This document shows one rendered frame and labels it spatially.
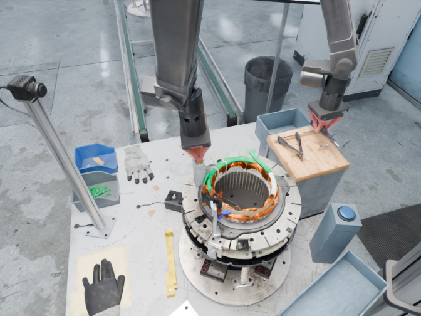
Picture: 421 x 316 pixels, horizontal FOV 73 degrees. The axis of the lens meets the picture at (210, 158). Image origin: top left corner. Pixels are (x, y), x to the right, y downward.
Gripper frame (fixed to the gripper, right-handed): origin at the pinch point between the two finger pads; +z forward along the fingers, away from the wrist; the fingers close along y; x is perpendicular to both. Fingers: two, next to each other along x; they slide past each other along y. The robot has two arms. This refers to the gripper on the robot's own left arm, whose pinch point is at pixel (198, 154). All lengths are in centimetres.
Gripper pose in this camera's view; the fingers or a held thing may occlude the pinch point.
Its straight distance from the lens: 72.4
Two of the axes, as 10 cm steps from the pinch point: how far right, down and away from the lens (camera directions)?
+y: 1.2, 7.5, -6.5
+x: 9.9, -1.4, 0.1
